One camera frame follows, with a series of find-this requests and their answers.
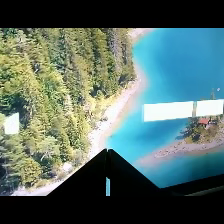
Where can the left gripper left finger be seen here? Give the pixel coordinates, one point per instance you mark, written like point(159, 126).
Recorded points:
point(90, 180)

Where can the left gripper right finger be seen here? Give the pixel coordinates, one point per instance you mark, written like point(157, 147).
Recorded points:
point(128, 180)

